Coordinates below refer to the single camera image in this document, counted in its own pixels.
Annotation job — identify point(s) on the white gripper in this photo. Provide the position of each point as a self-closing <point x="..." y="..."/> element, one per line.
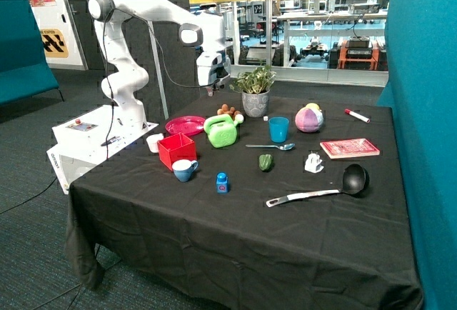
<point x="213" y="69"/>

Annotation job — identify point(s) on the green toy watering can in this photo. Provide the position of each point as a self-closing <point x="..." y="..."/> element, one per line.
<point x="221" y="129"/>

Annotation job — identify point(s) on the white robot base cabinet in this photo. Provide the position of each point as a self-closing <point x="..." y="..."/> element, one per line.
<point x="88" y="140"/>

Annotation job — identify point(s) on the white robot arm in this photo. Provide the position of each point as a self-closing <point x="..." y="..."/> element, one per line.
<point x="205" y="30"/>

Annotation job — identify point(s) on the pink plastic plate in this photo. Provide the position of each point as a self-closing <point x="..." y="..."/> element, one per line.
<point x="188" y="125"/>

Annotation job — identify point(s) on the potted plant in grey pot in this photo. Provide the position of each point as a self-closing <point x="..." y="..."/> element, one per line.
<point x="254" y="87"/>

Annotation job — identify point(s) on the orange plush toy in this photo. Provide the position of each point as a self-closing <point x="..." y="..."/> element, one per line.
<point x="227" y="111"/>

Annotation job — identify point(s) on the red plastic box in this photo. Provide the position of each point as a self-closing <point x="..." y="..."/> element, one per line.
<point x="176" y="147"/>

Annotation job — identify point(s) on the small white cup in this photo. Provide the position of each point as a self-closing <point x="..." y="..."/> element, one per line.
<point x="153" y="142"/>

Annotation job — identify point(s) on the blue plastic cup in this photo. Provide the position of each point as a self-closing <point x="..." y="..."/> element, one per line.
<point x="278" y="128"/>

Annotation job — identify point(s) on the blue teacup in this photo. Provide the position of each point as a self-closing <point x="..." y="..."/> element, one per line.
<point x="184" y="168"/>

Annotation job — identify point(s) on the green toy bell pepper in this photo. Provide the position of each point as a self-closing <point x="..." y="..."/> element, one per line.
<point x="265" y="162"/>

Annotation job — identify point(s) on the metal spoon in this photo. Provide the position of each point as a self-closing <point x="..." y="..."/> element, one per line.
<point x="284" y="147"/>

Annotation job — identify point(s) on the blue toy block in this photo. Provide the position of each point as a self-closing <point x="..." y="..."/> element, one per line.
<point x="222" y="183"/>

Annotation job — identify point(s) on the pink purple soft ball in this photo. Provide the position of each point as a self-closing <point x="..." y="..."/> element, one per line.
<point x="309" y="119"/>

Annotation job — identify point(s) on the black tablecloth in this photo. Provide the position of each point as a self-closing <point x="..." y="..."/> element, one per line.
<point x="333" y="252"/>

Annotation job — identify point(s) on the white power adapter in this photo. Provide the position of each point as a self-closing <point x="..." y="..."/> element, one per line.
<point x="313" y="163"/>

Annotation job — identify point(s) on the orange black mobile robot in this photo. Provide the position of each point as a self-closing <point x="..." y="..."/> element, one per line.
<point x="358" y="53"/>

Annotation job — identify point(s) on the red book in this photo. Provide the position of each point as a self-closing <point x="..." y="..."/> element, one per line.
<point x="349" y="148"/>

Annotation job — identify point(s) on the red whiteboard marker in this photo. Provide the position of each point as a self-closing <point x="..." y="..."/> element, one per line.
<point x="357" y="116"/>

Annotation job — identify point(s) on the yellow black warning sign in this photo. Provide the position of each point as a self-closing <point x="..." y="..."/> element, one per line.
<point x="54" y="44"/>

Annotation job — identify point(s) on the teal sofa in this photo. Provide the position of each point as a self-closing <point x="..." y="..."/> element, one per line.
<point x="24" y="70"/>

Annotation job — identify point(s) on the teal partition panel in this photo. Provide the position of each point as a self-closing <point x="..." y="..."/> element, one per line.
<point x="421" y="90"/>

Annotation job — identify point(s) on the black ladle with metal handle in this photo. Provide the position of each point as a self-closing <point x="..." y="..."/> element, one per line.
<point x="355" y="180"/>

